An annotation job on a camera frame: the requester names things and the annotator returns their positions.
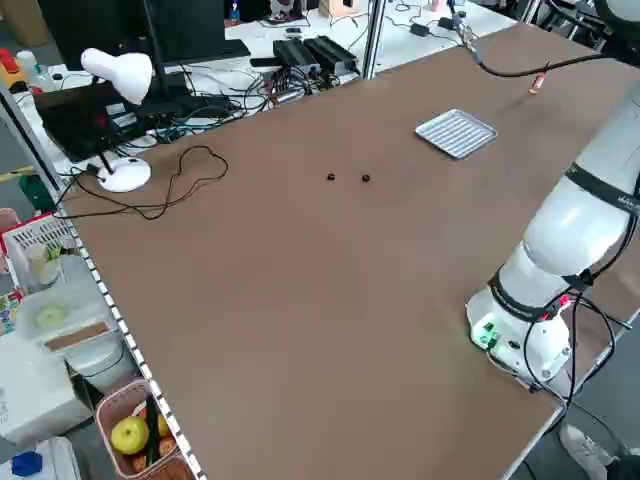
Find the yellow-green apple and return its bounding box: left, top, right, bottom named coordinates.
left=110, top=415, right=151, bottom=456

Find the aluminium frame post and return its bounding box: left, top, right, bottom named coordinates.
left=363, top=0, right=387, bottom=81

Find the white desk lamp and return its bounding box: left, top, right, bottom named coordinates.
left=79, top=47, right=154, bottom=194

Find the black equipment case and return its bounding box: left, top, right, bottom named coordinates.
left=33, top=81, right=156, bottom=164

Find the black base cable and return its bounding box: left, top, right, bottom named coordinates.
left=519, top=287, right=621, bottom=409

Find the white plastic bottle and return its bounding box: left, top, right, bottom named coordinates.
left=16, top=49, right=51, bottom=94

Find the person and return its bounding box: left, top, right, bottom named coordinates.
left=558, top=423, right=640, bottom=480

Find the white appliance box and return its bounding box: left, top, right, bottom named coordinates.
left=0, top=333, right=95, bottom=447

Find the clear plastic bin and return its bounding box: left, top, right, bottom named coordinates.
left=18, top=255, right=124, bottom=354

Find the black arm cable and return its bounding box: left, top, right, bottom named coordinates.
left=446, top=0, right=624, bottom=79

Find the blue plastic object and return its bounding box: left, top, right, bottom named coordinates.
left=10, top=450, right=42, bottom=477

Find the white slotted basket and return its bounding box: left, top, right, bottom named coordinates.
left=1, top=213, right=84, bottom=294

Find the pink plastic basket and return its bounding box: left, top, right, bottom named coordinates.
left=94, top=377, right=197, bottom=480

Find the black finned power supply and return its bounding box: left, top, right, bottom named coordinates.
left=273, top=38, right=322, bottom=72
left=303, top=35, right=360, bottom=75

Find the ribbed silver metal tray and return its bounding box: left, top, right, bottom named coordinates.
left=414, top=108, right=499, bottom=161

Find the thin dark lamp cable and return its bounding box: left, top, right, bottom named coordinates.
left=53, top=145, right=230, bottom=222

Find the red emergency stop button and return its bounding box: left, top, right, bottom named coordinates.
left=0, top=47, right=24, bottom=89

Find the black computer monitor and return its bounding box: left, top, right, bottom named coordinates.
left=37, top=0, right=226, bottom=101

